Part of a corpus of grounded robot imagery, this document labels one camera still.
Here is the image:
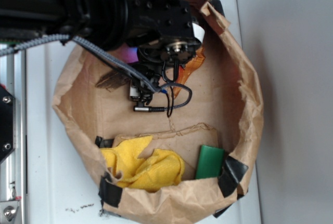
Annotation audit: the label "green cylinder block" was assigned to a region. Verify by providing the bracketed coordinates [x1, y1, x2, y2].
[195, 145, 225, 179]

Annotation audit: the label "dark wood chip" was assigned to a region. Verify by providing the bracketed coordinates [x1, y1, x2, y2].
[95, 70, 130, 90]

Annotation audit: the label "grey braided cable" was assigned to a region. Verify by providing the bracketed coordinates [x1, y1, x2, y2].
[0, 33, 193, 117]

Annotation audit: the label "brown paper bag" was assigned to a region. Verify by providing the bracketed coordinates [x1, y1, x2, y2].
[53, 0, 263, 223]

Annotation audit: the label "orange conch shell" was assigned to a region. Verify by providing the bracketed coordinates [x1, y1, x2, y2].
[176, 46, 206, 85]

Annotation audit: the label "yellow cloth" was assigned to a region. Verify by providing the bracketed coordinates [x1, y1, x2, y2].
[100, 136, 185, 193]

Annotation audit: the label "aluminium rail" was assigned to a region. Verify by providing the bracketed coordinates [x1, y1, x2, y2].
[1, 51, 28, 223]

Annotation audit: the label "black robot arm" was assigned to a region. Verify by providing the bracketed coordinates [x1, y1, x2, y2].
[1, 0, 204, 107]

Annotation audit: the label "white plastic bin lid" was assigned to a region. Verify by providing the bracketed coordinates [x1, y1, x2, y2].
[26, 0, 262, 223]

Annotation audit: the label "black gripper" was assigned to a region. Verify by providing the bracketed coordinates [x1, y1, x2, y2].
[124, 0, 202, 104]

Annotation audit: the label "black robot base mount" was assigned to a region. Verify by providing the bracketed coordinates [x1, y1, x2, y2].
[0, 84, 16, 164]

